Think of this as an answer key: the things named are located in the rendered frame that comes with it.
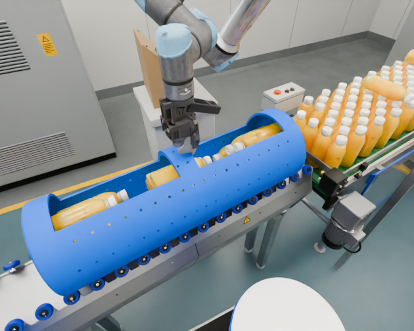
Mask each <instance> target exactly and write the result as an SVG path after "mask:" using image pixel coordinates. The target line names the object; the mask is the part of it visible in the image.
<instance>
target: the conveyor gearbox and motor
mask: <svg viewBox="0 0 414 331"><path fill-rule="evenodd" d="M375 208H376V206H375V205H374V204H372V203H371V202H370V201H368V200H367V199H366V198H364V197H363V196H362V195H361V194H359V193H358V192H356V191H353V192H351V193H350V194H346V195H344V196H343V197H340V198H339V199H338V200H337V201H336V204H335V205H334V210H333V211H332V212H331V220H330V221H329V223H328V224H327V226H326V227H325V230H324V232H323V234H322V240H323V242H324V244H325V245H326V246H328V247H329V248H331V249H334V250H339V249H342V248H344V249H345V250H347V251H348V252H350V253H353V254H355V253H358V252H359V251H360V250H361V240H362V239H363V238H364V237H365V235H366V234H365V233H364V232H363V231H361V229H362V228H363V224H364V223H365V222H366V221H367V220H368V218H369V217H370V216H371V215H372V213H373V212H374V211H375V210H376V209H375ZM358 243H359V249H358V250H357V251H355V252H353V251H350V250H348V249H347V248H345V247H344V245H345V244H347V245H349V246H350V247H351V248H353V247H354V246H355V245H357V244H358Z"/></svg>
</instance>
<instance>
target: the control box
mask: <svg viewBox="0 0 414 331"><path fill-rule="evenodd" d="M285 87H286V88H285ZM291 87H293V88H294V90H293V91H291V90H290V88H291ZM277 89H278V90H280V91H281V93H279V94H275V93H274V90H277ZM286 89H288V90H289V92H288V93H286V92H285V90H286ZM304 92H305V89H304V88H302V87H300V86H298V85H297V84H295V83H293V82H290V83H287V84H284V85H282V86H279V87H276V88H273V89H270V90H268V91H264V93H263V99H262V107H261V109H262V110H266V109H269V108H275V109H278V110H281V111H283V112H287V111H289V110H292V109H293V108H296V107H299V106H300V105H301V103H302V99H303V96H304Z"/></svg>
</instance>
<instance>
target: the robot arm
mask: <svg viewBox="0 0 414 331"><path fill-rule="evenodd" d="M134 1H135V2H136V3H137V4H138V6H139V7H140V8H141V9H142V10H143V11H144V13H145V14H148V15H149V16H150V17H151V18H152V19H153V20H154V21H155V22H156V23H157V24H158V25H159V26H160V27H159V28H158V29H157V31H156V43H157V46H156V48H155V51H156V52H157V53H158V57H159V62H160V69H161V74H162V83H163V88H164V94H165V97H162V98H159V103H160V109H161V114H162V115H160V121H161V124H162V130H163V131H165V133H166V135H167V136H168V138H169V139H170V140H171V141H172V143H173V147H175V148H177V147H180V149H179V150H178V153H179V154H184V153H188V152H190V153H191V155H193V154H194V153H195V152H196V150H197V148H198V146H199V142H200V135H199V126H198V120H197V118H196V117H195V116H196V114H195V113H194V112H200V113H207V114H219V112H220V110H221V107H220V106H219V105H217V104H216V103H215V102H214V101H212V100H204V99H196V98H194V93H195V88H194V75H193V64H194V63H195V62H196V61H197V60H199V59H200V58H203V59H204V60H205V61H206V62H207V63H208V64H209V65H210V66H211V68H212V69H214V70H215V71H216V72H218V73H221V72H222V71H224V69H226V68H227V67H228V66H229V65H230V64H231V63H232V62H233V61H234V60H235V59H236V58H237V57H238V56H239V52H238V50H239V48H240V43H239V42H240V41H241V39H242V38H243V37H244V36H245V34H246V33H247V31H248V30H249V29H250V28H251V26H252V25H253V23H255V21H256V19H257V18H258V17H259V15H260V14H261V13H262V11H263V10H264V9H265V8H266V6H267V5H268V3H269V2H270V1H271V0H239V1H238V3H237V4H236V5H235V8H234V9H233V11H232V12H231V14H230V15H229V17H228V19H227V20H226V22H225V24H224V25H223V27H222V28H218V29H217V28H216V25H215V23H214V22H213V21H212V20H210V19H209V18H208V17H207V16H206V15H205V14H204V13H202V12H200V11H199V10H198V9H196V8H191V9H188V8H187V7H186V6H185V5H184V4H183V2H184V1H185V0H134ZM162 120H163V123H162Z"/></svg>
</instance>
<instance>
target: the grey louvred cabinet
mask: <svg viewBox="0 0 414 331"><path fill-rule="evenodd" d="M115 157H117V156H116V150H115V148H114V144H113V142H112V137H111V135H110V131H109V129H108V126H107V123H106V120H105V118H104V114H103V111H102V109H101V106H100V104H99V101H98V98H97V96H96V93H95V90H94V88H93V85H92V82H91V80H90V77H89V74H88V72H87V68H86V67H85V63H84V61H83V58H82V56H81V53H80V50H79V47H78V44H77V42H76V39H75V37H74V33H73V31H72V28H71V26H70V23H69V21H68V17H67V15H66V12H65V10H64V7H63V4H62V1H61V0H0V192H3V191H5V190H9V189H12V188H16V187H19V186H22V185H26V184H29V183H32V182H36V181H39V180H42V179H46V178H48V177H52V176H55V175H59V174H61V173H66V172H68V171H72V170H75V169H79V168H81V167H85V166H89V165H91V164H95V163H98V162H102V161H105V160H109V159H111V158H115Z"/></svg>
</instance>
